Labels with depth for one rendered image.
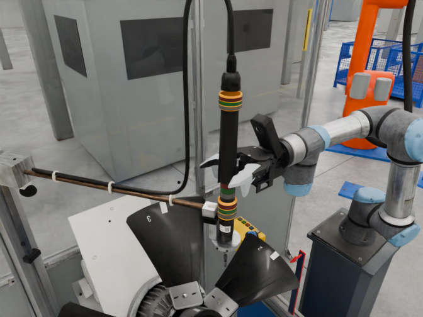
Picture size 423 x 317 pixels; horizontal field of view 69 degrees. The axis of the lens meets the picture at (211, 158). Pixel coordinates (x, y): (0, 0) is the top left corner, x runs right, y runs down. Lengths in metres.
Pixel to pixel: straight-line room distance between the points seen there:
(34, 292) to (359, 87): 4.01
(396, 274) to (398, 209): 1.75
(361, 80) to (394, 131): 3.34
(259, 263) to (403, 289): 1.97
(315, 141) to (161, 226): 0.46
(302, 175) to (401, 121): 0.38
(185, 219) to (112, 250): 0.30
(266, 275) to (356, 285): 0.59
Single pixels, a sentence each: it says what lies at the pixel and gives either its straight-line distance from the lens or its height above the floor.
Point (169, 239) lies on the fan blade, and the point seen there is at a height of 1.38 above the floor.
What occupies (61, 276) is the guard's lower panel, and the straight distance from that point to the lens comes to 1.56.
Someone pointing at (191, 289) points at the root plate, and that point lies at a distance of 0.90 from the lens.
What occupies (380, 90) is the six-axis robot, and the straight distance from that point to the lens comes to 4.47.
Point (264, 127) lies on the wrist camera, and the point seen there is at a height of 1.73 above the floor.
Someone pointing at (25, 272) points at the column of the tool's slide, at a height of 1.13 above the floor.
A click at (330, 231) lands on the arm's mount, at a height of 1.02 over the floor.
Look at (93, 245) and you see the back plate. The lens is 1.06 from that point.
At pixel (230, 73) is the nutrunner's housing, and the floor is 1.85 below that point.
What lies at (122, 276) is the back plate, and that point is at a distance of 1.07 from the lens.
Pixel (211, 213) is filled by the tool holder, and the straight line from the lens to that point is 0.71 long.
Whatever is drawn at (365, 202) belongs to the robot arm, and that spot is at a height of 1.23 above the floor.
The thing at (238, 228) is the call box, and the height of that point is 1.07.
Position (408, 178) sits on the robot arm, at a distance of 1.17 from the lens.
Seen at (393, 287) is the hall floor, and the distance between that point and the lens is 2.87.
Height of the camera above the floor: 1.98
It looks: 29 degrees down
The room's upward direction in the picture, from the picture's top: straight up
